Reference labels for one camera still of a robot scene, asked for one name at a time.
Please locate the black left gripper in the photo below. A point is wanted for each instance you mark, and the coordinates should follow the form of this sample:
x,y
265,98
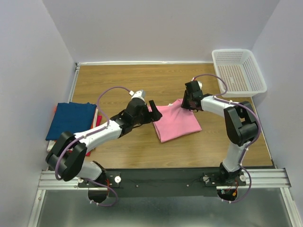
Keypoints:
x,y
154,116

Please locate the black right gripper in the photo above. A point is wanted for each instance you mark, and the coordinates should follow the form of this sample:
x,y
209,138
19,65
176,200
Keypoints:
x,y
183,104

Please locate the pink t shirt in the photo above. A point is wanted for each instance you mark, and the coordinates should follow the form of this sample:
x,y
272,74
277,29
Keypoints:
x,y
175,122

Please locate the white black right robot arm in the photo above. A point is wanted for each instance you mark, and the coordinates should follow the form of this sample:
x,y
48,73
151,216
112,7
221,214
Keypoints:
x,y
242,126

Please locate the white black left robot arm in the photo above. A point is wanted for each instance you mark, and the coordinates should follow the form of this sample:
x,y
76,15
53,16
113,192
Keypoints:
x,y
67,157

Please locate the white plastic basket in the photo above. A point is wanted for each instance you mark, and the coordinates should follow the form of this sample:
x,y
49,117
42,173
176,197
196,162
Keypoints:
x,y
239,72

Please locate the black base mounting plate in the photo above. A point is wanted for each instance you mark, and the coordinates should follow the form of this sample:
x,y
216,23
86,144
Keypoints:
x,y
162,182

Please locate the folded white t shirt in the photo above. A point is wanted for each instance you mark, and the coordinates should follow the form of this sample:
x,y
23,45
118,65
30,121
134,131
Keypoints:
x,y
52,142

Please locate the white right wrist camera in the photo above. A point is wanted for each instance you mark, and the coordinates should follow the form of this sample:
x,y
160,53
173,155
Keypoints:
x,y
200,84

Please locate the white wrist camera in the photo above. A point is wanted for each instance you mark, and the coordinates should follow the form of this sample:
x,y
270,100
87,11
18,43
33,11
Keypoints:
x,y
138,94
200,84

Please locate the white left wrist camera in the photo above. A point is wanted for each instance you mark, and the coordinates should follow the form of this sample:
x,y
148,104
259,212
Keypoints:
x,y
138,94

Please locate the aluminium frame rail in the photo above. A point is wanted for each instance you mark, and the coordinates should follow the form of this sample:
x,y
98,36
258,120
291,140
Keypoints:
x,y
172,197

